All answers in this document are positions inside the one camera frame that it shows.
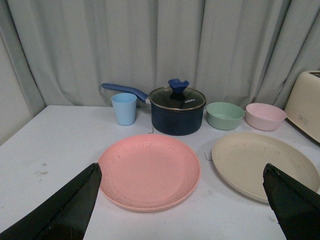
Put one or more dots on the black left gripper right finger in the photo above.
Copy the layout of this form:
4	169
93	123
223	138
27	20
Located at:
296	207

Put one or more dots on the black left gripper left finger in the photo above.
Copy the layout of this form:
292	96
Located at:
63	216

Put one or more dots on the cream plate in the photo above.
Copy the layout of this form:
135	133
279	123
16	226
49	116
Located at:
240	159

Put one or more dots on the pink plate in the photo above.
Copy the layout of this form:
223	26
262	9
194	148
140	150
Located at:
149	172

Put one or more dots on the pink bowl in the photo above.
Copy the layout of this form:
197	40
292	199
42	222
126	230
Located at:
264	117

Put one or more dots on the cream toaster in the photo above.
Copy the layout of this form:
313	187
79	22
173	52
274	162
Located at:
303	106

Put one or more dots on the green bowl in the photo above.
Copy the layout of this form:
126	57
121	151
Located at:
224	116

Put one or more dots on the light blue cup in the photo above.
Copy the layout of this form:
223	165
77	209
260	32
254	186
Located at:
124	105

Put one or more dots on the dark blue saucepan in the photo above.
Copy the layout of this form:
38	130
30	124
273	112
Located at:
170	122

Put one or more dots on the glass pot lid blue knob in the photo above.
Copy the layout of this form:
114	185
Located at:
177	96

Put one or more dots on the grey curtain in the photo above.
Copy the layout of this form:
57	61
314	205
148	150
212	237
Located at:
238	51

